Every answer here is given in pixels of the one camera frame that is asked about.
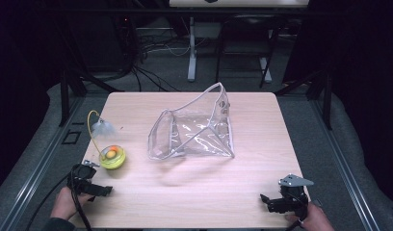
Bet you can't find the yellow cat toy with feather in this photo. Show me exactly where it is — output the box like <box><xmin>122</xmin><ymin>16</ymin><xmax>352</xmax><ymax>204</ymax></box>
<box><xmin>86</xmin><ymin>110</ymin><xmax>127</xmax><ymax>170</ymax></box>

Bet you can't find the bundle of floor cables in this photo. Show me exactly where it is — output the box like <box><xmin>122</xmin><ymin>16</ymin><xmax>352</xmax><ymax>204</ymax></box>
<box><xmin>114</xmin><ymin>15</ymin><xmax>208</xmax><ymax>93</ymax></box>

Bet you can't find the black chair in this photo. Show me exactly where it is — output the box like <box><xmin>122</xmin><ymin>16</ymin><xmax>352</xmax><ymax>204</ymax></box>
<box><xmin>215</xmin><ymin>13</ymin><xmax>281</xmax><ymax>90</ymax></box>

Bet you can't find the black metal stand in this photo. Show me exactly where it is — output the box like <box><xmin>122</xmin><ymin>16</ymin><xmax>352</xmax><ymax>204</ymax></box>
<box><xmin>57</xmin><ymin>62</ymin><xmax>125</xmax><ymax>128</ymax></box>
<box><xmin>274</xmin><ymin>68</ymin><xmax>334</xmax><ymax>131</ymax></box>

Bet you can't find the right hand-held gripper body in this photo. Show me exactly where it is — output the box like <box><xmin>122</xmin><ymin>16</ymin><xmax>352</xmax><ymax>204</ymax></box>
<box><xmin>277</xmin><ymin>173</ymin><xmax>315</xmax><ymax>220</ymax></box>

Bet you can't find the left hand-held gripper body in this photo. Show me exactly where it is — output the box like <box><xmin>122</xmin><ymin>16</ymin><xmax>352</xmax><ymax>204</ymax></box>
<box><xmin>66</xmin><ymin>159</ymin><xmax>101</xmax><ymax>194</ymax></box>

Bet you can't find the white desk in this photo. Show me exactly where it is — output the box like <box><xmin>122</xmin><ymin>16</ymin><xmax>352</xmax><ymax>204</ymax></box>
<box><xmin>168</xmin><ymin>0</ymin><xmax>310</xmax><ymax>83</ymax></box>

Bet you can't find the black cable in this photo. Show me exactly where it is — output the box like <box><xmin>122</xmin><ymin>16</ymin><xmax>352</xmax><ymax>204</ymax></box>
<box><xmin>24</xmin><ymin>172</ymin><xmax>93</xmax><ymax>231</ymax></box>

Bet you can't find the aluminium rail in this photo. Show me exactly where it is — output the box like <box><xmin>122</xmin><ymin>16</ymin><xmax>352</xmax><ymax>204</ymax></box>
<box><xmin>0</xmin><ymin>95</ymin><xmax>87</xmax><ymax>231</ymax></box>
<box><xmin>309</xmin><ymin>95</ymin><xmax>383</xmax><ymax>231</ymax></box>

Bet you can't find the clear plastic zipper bag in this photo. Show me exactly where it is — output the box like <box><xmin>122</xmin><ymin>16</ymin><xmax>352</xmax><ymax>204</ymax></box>
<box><xmin>147</xmin><ymin>82</ymin><xmax>236</xmax><ymax>161</ymax></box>

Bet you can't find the person's left hand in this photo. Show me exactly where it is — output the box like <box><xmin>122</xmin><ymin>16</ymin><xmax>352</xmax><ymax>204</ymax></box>
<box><xmin>49</xmin><ymin>186</ymin><xmax>93</xmax><ymax>222</ymax></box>

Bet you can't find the person's right hand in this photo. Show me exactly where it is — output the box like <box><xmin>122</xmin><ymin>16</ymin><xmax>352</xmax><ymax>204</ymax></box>
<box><xmin>285</xmin><ymin>201</ymin><xmax>335</xmax><ymax>231</ymax></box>

